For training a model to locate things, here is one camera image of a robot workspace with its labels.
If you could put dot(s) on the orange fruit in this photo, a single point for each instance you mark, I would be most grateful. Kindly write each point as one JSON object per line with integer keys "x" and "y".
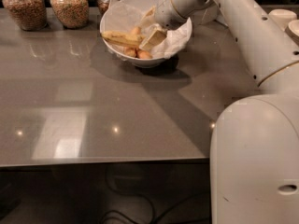
{"x": 131, "y": 52}
{"x": 143, "y": 54}

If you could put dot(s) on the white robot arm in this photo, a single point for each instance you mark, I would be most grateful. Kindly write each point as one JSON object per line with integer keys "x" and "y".
{"x": 254, "y": 151}

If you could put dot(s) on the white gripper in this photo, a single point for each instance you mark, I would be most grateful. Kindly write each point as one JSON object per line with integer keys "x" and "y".
{"x": 163, "y": 12}

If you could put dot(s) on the glass jar far left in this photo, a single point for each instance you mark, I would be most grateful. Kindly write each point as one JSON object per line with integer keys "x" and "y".
{"x": 29, "y": 15}

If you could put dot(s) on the white ceramic bowl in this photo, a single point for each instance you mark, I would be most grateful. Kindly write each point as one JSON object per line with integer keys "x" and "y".
{"x": 146, "y": 61}

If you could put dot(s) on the yellow banana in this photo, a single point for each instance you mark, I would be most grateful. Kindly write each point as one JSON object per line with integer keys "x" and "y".
{"x": 122, "y": 39}

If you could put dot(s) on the orange fruit right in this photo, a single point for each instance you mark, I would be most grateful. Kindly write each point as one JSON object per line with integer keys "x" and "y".
{"x": 143, "y": 54}

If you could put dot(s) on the white paper liner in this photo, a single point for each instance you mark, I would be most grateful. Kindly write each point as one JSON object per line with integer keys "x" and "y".
{"x": 124, "y": 16}

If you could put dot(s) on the orange fruit left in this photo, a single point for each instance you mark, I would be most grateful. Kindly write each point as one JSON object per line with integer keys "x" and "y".
{"x": 131, "y": 52}

